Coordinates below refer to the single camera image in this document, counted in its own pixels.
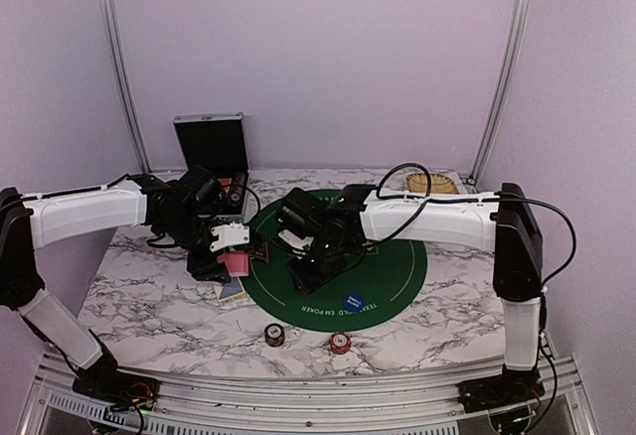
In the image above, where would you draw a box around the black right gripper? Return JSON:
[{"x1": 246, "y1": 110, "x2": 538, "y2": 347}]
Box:
[{"x1": 285, "y1": 237, "x2": 350, "y2": 296}]

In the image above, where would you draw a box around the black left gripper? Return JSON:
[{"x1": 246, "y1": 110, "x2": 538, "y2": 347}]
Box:
[{"x1": 158, "y1": 211, "x2": 231, "y2": 283}]

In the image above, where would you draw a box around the red-backed playing card deck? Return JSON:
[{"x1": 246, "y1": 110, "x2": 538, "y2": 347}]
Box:
[{"x1": 217, "y1": 251, "x2": 249, "y2": 278}]

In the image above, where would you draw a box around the black triangular all-in button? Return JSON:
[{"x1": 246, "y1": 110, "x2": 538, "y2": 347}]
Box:
[{"x1": 249, "y1": 243, "x2": 270, "y2": 263}]

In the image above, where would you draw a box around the dark red 100 chip stack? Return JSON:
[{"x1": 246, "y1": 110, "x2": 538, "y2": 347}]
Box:
[{"x1": 264, "y1": 323, "x2": 285, "y2": 348}]

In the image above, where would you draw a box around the orange-red 5 chip stack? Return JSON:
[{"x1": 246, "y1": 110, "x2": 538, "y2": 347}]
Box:
[{"x1": 329, "y1": 333, "x2": 351, "y2": 355}]

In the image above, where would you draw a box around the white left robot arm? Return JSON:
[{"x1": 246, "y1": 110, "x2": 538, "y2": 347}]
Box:
[{"x1": 1, "y1": 168, "x2": 250, "y2": 401}]

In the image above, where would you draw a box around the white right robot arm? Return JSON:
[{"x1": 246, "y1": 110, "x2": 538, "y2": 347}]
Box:
[{"x1": 276, "y1": 184, "x2": 545, "y2": 406}]

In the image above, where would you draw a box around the blue-backed playing card deck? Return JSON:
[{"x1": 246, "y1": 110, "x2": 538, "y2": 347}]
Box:
[{"x1": 214, "y1": 278, "x2": 247, "y2": 304}]

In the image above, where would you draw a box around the blue small blind button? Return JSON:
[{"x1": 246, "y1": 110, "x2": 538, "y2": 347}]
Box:
[{"x1": 343, "y1": 294, "x2": 366, "y2": 313}]

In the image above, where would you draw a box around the green round poker mat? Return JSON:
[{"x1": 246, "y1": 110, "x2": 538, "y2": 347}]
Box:
[{"x1": 244, "y1": 184, "x2": 427, "y2": 333}]

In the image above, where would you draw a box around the aluminium poker chip case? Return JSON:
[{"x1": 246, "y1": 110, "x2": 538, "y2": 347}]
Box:
[{"x1": 173, "y1": 112, "x2": 250, "y2": 220}]

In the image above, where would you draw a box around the woven yellow bamboo tray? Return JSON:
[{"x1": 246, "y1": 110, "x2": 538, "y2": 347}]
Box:
[{"x1": 405, "y1": 173, "x2": 460, "y2": 195}]

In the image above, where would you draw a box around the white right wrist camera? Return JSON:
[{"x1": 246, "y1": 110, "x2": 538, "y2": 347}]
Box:
[{"x1": 277, "y1": 229, "x2": 313, "y2": 252}]

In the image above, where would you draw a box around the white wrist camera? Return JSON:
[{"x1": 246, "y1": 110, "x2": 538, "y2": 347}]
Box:
[
  {"x1": 277, "y1": 229, "x2": 313, "y2": 252},
  {"x1": 210, "y1": 222, "x2": 250, "y2": 253}
]

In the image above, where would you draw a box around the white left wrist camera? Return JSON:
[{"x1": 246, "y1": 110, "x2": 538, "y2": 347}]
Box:
[{"x1": 210, "y1": 222, "x2": 250, "y2": 253}]

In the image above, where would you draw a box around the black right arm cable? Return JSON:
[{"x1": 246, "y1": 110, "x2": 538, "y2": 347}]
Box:
[{"x1": 375, "y1": 161, "x2": 578, "y2": 297}]

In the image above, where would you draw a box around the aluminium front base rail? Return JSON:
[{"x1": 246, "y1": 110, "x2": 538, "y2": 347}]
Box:
[{"x1": 18, "y1": 354, "x2": 598, "y2": 434}]

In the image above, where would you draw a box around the left aluminium frame post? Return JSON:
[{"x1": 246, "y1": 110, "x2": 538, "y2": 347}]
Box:
[{"x1": 100, "y1": 0, "x2": 151, "y2": 173}]

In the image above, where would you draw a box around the aluminium frame post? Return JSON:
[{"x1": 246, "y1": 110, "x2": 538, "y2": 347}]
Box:
[
  {"x1": 468, "y1": 0, "x2": 531, "y2": 186},
  {"x1": 100, "y1": 0, "x2": 151, "y2": 173}
]

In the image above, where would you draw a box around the right aluminium frame post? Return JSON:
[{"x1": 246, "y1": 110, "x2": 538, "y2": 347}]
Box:
[{"x1": 468, "y1": 0, "x2": 531, "y2": 186}]

